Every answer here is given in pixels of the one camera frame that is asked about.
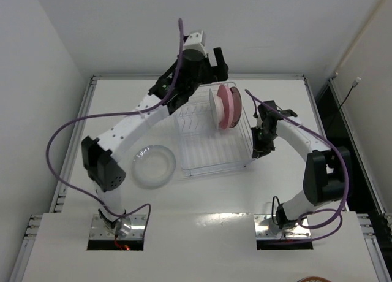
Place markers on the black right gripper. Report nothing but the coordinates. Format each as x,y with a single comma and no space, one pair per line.
259,145

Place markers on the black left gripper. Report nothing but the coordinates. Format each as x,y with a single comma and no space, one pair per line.
212,70

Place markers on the pink plastic plate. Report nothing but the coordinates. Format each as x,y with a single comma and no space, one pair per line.
225,94

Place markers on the green rimmed white plate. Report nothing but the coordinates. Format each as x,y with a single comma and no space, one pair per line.
237,106

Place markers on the blue rimmed glass plate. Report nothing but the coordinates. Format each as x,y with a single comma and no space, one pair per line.
153,166
217,108

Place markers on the white wire dish rack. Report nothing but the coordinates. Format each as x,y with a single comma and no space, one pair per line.
205,148

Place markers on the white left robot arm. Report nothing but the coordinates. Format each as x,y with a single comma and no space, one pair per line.
102,155

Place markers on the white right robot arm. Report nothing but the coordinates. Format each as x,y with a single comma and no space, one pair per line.
327,170

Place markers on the orange rimmed round object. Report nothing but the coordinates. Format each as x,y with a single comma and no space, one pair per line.
314,279

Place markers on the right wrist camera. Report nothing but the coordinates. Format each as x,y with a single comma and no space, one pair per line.
267,108

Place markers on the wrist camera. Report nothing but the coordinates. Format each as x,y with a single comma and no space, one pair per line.
195,41
267,108

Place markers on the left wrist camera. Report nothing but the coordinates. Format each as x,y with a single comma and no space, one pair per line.
195,41

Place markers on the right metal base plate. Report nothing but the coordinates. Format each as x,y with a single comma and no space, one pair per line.
267,230

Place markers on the metal base plate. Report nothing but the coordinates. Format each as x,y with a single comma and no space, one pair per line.
267,230
130,229

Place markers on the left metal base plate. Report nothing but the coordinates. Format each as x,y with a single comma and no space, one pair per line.
130,229

